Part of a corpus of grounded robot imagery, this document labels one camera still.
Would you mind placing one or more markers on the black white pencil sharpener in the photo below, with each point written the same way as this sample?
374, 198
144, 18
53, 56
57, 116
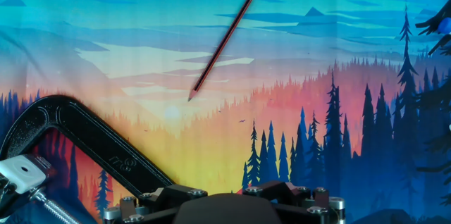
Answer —
21, 174

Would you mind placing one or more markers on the black metal C-clamp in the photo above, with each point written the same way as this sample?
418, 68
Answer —
88, 132

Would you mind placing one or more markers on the printed forest sunset tablecloth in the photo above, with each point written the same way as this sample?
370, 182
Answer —
317, 58

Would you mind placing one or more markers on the red black striped pencil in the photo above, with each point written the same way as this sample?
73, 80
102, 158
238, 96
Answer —
225, 39

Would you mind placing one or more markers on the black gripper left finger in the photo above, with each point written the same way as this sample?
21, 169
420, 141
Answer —
158, 196

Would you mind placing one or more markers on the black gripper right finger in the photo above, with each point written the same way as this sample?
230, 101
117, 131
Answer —
282, 190

